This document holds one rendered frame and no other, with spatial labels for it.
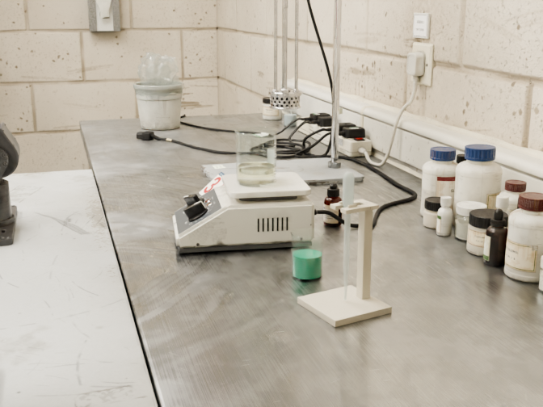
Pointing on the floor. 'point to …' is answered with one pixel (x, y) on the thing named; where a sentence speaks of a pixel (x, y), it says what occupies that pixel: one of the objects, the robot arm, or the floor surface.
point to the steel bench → (252, 371)
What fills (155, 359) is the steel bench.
